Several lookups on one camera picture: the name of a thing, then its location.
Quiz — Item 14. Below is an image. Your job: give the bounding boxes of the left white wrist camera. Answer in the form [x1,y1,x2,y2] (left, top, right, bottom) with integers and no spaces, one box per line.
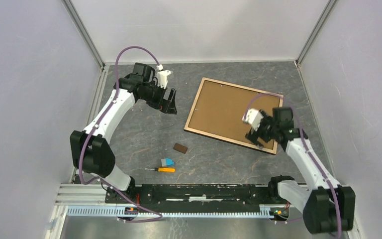
[156,70,172,89]

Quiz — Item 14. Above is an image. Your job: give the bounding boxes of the right aluminium corner post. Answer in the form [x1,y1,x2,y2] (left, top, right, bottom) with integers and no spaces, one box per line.
[295,0,338,68]

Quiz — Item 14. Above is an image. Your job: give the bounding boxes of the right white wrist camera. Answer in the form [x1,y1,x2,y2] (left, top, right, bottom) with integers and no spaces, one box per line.
[242,108,264,130]

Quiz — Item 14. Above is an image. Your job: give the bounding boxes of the aluminium corner post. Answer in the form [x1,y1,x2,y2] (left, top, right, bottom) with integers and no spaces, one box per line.
[295,0,338,68]
[62,0,105,68]

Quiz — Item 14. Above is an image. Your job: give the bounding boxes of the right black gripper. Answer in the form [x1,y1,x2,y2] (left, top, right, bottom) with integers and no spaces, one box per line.
[245,111,279,149]

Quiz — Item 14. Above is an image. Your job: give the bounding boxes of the orange handled screwdriver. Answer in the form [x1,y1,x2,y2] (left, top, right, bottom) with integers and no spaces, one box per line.
[145,167,176,173]

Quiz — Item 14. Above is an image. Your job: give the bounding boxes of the left aluminium floor rail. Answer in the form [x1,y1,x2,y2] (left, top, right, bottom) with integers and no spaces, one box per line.
[70,64,110,184]

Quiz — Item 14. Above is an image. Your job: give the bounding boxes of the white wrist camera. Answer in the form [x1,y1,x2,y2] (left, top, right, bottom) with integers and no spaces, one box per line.
[242,108,264,130]
[156,70,172,89]

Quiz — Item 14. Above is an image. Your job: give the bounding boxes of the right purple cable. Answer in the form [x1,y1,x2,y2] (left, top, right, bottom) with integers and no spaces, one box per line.
[243,93,343,239]

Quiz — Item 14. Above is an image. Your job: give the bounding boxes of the purple cable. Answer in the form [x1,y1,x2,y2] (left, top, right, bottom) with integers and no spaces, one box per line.
[78,46,164,224]
[243,93,343,239]

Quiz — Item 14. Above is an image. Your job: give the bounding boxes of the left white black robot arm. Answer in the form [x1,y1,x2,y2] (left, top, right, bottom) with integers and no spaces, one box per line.
[70,63,177,203]

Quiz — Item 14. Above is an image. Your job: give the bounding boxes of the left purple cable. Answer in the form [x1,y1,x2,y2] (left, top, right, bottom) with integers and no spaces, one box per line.
[78,46,164,224]

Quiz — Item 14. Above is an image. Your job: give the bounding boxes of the blue slotted cable duct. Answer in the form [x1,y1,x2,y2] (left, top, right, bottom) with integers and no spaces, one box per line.
[66,206,273,219]

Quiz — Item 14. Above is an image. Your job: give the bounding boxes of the blue grey eraser block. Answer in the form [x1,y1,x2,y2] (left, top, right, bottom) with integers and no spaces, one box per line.
[161,158,175,167]

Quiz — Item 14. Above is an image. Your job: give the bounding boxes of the left aluminium corner post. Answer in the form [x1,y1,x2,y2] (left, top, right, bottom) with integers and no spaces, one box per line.
[62,0,105,68]

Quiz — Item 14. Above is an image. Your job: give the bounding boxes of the black picture frame with photo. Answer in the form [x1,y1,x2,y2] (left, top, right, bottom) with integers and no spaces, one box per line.
[184,78,283,155]

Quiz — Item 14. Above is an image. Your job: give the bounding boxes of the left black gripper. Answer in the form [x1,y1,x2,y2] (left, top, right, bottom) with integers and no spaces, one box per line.
[139,81,177,115]

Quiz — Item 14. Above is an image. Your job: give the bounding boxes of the small brown wooden block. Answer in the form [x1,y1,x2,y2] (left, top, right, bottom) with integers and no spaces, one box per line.
[173,143,188,154]

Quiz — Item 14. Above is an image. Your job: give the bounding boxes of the aluminium front rail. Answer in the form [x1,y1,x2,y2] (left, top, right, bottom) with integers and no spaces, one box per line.
[55,184,355,208]

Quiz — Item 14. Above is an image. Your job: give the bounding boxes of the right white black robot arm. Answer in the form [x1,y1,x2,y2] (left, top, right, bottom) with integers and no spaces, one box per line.
[242,107,356,237]

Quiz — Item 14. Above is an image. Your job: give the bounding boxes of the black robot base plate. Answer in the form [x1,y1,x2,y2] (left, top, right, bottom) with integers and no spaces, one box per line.
[104,183,301,214]

